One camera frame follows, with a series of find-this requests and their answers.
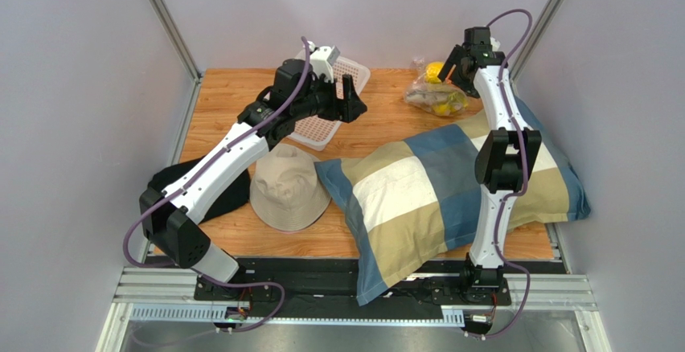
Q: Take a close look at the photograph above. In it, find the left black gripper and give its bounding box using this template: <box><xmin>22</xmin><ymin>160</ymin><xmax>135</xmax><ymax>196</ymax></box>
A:
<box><xmin>291</xmin><ymin>70</ymin><xmax>367</xmax><ymax>123</ymax></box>

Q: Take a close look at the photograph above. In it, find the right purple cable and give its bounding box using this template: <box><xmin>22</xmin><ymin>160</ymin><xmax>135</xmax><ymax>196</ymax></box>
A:
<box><xmin>464</xmin><ymin>9</ymin><xmax>534</xmax><ymax>340</ymax></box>

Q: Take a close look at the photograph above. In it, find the clear zip top bag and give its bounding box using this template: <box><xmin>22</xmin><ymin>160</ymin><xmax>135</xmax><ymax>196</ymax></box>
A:
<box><xmin>404</xmin><ymin>58</ymin><xmax>469</xmax><ymax>117</ymax></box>

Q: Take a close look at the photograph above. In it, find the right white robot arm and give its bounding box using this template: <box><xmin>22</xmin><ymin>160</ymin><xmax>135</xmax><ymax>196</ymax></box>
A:
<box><xmin>438</xmin><ymin>27</ymin><xmax>542</xmax><ymax>303</ymax></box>

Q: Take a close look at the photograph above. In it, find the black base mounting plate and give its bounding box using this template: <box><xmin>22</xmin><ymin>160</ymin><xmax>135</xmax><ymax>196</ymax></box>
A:
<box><xmin>143</xmin><ymin>255</ymin><xmax>568</xmax><ymax>321</ymax></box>

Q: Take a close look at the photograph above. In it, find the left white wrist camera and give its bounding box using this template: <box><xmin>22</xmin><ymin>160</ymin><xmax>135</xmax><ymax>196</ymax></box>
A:
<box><xmin>310</xmin><ymin>46</ymin><xmax>340</xmax><ymax>83</ymax></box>

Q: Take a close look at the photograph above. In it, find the beige bucket hat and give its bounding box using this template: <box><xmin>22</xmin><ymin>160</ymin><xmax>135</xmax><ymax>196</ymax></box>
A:
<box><xmin>249</xmin><ymin>143</ymin><xmax>331</xmax><ymax>233</ymax></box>

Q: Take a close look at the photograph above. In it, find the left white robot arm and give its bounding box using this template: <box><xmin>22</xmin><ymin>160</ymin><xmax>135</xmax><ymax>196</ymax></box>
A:
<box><xmin>139</xmin><ymin>59</ymin><xmax>367</xmax><ymax>283</ymax></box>

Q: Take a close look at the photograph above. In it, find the aluminium frame rail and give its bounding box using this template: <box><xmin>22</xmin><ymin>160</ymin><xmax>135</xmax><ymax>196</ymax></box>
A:
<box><xmin>96</xmin><ymin>259</ymin><xmax>611</xmax><ymax>351</ymax></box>

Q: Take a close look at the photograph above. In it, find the white plastic basket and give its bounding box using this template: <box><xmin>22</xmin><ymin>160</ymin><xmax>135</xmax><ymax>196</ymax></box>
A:
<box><xmin>288</xmin><ymin>55</ymin><xmax>371</xmax><ymax>151</ymax></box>

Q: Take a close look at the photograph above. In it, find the black folded cloth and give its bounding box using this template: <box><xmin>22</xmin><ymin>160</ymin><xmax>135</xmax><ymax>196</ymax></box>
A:
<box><xmin>147</xmin><ymin>157</ymin><xmax>251</xmax><ymax>224</ymax></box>

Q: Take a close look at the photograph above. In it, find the yellow fake lemon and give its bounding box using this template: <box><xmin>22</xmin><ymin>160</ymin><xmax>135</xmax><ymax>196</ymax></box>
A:
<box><xmin>424</xmin><ymin>62</ymin><xmax>444</xmax><ymax>84</ymax></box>

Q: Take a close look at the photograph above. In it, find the blue beige checkered pillow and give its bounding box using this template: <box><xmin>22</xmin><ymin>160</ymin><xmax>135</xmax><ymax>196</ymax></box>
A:
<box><xmin>314</xmin><ymin>98</ymin><xmax>591</xmax><ymax>306</ymax></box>

